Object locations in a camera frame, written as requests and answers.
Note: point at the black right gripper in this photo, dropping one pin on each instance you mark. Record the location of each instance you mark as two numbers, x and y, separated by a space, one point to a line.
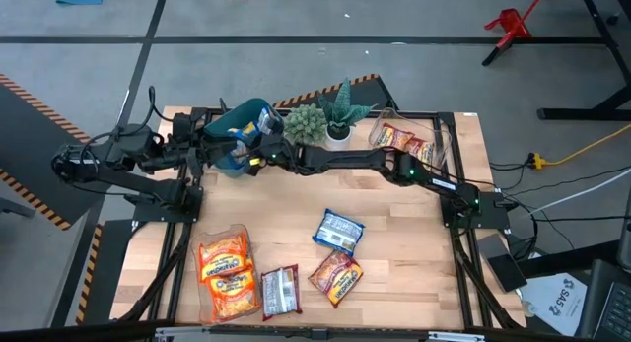
268 152

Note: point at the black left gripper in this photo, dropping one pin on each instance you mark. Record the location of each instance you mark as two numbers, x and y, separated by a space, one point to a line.
199 147

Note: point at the blue Maruchan noodle pack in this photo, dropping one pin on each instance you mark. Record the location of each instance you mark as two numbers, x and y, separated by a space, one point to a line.
234 164
245 131
266 120
338 232

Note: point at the orange Maruchan noodle pack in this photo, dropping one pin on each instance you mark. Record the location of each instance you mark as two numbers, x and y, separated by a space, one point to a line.
222 257
234 297

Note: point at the red Maruchan noodle pack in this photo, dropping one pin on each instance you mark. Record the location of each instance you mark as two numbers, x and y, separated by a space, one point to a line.
281 293
423 152
394 136
336 278

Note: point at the clear plastic bin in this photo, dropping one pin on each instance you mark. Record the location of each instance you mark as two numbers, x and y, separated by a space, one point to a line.
379 117
198 302

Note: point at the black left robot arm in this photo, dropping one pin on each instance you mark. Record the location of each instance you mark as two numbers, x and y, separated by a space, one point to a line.
148 186

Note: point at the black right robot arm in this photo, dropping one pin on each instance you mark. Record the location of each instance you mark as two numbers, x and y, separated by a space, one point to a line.
345 159

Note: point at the round green succulent plant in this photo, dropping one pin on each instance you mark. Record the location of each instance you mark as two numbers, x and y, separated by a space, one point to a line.
305 125

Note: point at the teal plastic bin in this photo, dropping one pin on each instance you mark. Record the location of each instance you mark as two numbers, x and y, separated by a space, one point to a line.
236 116

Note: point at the white plant pot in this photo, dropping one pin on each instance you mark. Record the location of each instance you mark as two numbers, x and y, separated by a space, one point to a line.
337 144

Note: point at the green snake plant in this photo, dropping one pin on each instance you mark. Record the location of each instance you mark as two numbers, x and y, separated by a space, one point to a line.
342 110

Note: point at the black hazard-striped floor mat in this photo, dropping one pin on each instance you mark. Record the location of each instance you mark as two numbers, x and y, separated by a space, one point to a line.
365 93
29 135
111 263

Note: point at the grey table leg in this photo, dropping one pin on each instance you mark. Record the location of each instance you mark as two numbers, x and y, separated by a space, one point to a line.
15 206

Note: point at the red metal floor stand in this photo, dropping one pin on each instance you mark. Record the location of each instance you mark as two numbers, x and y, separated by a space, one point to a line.
512 22

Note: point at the white printed paper sheet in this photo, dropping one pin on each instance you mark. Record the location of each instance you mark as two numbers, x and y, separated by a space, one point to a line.
552 302

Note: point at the black laptop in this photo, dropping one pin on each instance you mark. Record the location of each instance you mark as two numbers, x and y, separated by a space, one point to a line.
611 312

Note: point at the black aluminium table frame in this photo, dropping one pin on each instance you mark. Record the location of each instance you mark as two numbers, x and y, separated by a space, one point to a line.
446 122

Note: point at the silver front rail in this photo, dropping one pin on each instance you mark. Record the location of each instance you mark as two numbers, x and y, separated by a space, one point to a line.
443 337

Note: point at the black desk frame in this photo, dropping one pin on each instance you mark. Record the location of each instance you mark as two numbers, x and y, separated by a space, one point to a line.
591 111

